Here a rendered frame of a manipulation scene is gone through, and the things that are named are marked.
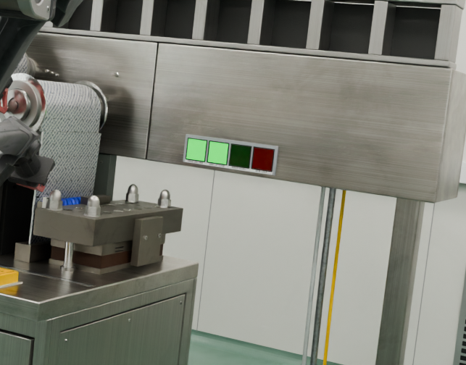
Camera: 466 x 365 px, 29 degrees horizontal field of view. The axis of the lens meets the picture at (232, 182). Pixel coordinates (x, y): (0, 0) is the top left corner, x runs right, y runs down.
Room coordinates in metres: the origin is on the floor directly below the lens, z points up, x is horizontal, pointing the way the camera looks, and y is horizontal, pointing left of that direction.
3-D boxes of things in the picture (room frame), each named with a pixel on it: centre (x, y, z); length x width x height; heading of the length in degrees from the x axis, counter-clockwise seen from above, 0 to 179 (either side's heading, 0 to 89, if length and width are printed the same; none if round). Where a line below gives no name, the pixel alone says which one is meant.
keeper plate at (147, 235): (2.13, 0.18, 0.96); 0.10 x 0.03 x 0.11; 155
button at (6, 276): (1.80, 0.46, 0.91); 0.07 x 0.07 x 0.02; 65
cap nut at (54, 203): (2.02, 0.39, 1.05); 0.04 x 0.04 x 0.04
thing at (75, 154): (2.16, 0.39, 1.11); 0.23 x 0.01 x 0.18; 155
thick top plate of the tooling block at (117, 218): (2.15, 0.27, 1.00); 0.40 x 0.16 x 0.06; 155
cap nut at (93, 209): (1.99, 0.30, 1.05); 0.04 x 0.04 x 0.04
